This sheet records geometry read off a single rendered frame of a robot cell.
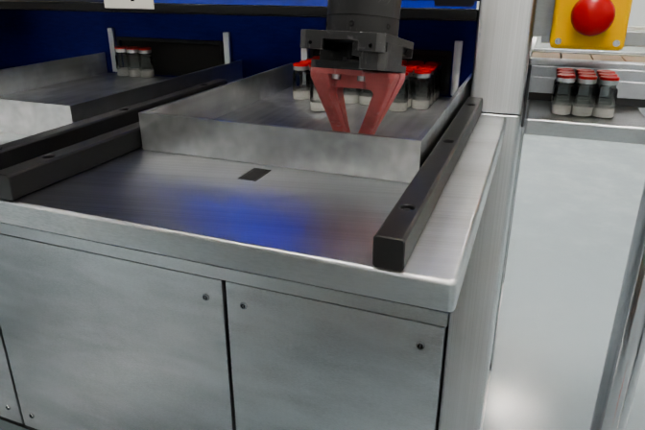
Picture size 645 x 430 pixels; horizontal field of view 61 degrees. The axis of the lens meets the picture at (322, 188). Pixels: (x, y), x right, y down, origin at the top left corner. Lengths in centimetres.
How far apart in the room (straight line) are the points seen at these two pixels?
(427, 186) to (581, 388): 139
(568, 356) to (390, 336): 105
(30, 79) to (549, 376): 145
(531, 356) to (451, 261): 147
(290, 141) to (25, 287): 86
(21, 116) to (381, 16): 38
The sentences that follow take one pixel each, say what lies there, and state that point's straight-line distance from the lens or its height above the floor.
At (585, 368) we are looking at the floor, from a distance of 180.
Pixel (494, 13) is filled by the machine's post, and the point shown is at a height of 99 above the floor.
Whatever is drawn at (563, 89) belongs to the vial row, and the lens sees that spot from 70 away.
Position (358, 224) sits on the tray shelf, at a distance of 36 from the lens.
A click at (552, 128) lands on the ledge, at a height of 87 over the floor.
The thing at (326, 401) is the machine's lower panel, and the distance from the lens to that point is 95.
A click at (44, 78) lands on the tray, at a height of 89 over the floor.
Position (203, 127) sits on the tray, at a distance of 50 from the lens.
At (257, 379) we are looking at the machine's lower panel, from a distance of 99.
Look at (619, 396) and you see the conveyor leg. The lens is 103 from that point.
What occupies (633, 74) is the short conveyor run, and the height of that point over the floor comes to 92.
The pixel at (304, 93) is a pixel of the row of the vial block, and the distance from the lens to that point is 72.
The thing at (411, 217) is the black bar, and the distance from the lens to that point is 32.
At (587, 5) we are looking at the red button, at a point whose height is 100.
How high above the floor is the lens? 103
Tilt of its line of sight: 21 degrees down
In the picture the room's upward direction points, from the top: straight up
